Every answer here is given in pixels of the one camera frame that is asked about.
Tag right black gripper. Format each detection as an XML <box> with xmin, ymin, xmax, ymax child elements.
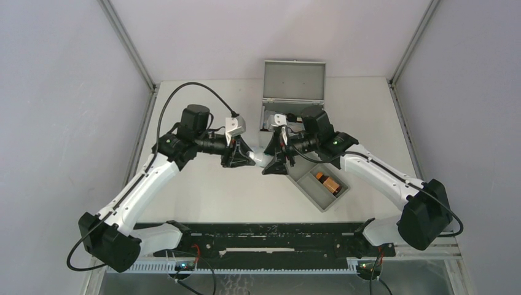
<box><xmin>261</xmin><ymin>131</ymin><xmax>318</xmax><ymax>175</ymax></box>

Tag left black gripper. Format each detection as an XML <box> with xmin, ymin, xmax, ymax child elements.
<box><xmin>195</xmin><ymin>132</ymin><xmax>255</xmax><ymax>168</ymax></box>

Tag black medical scissors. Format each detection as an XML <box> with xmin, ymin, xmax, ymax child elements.
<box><xmin>286</xmin><ymin>113</ymin><xmax>300</xmax><ymax>123</ymax></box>

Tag grey plastic divider tray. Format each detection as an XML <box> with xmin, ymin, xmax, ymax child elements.
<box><xmin>288</xmin><ymin>160</ymin><xmax>351</xmax><ymax>212</ymax></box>

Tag brown bottle orange cap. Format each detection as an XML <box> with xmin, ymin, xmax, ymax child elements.
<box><xmin>315</xmin><ymin>172</ymin><xmax>342</xmax><ymax>196</ymax></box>

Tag grey metal medicine box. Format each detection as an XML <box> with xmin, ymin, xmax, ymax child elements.
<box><xmin>259</xmin><ymin>60</ymin><xmax>326</xmax><ymax>133</ymax></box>

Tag white bottle blue cap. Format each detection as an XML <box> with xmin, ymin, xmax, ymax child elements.
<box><xmin>248</xmin><ymin>151</ymin><xmax>273</xmax><ymax>168</ymax></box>

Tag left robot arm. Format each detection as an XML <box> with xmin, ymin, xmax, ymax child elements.
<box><xmin>78</xmin><ymin>104</ymin><xmax>256</xmax><ymax>272</ymax></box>

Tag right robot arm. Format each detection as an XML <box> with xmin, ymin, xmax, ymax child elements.
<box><xmin>263</xmin><ymin>107</ymin><xmax>456</xmax><ymax>256</ymax></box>

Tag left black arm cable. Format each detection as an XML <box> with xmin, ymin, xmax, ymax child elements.
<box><xmin>66</xmin><ymin>82</ymin><xmax>239</xmax><ymax>272</ymax></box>

